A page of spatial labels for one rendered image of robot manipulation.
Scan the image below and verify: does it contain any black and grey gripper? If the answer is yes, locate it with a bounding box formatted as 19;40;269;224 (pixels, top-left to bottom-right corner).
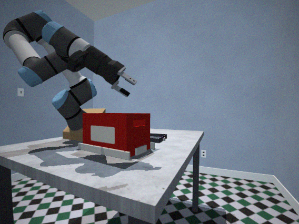
61;38;137;97

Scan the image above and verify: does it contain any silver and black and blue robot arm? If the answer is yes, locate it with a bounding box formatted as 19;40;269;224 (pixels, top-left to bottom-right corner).
3;10;97;131

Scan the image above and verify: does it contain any red crate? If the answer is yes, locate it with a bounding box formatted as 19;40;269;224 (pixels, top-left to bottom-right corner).
83;113;151;157

